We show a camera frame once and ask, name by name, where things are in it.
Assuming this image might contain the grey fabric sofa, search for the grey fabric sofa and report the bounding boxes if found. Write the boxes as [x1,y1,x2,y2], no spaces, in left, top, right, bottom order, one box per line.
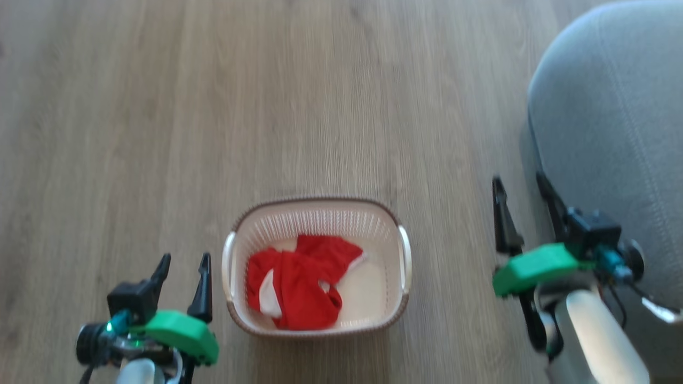
[527,0,683,379]

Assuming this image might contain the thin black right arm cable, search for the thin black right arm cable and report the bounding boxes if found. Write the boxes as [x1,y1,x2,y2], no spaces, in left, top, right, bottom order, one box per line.
[600,280,629,329]

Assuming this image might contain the cream perforated plastic laundry basket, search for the cream perforated plastic laundry basket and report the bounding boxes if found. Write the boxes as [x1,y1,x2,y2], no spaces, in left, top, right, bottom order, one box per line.
[221,196,412,339]

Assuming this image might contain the red and white cloth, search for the red and white cloth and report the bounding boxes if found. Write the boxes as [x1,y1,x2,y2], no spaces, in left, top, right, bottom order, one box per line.
[245,234,369,331]

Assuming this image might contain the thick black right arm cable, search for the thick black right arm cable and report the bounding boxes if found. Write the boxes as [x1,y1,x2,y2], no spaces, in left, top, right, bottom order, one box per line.
[519,291,565,362]

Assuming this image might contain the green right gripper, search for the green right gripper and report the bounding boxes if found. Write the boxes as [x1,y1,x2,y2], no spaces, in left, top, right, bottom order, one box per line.
[492,171,596,298]

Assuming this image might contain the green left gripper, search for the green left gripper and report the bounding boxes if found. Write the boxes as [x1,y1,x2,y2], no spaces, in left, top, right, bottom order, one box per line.
[131,252,220,366]

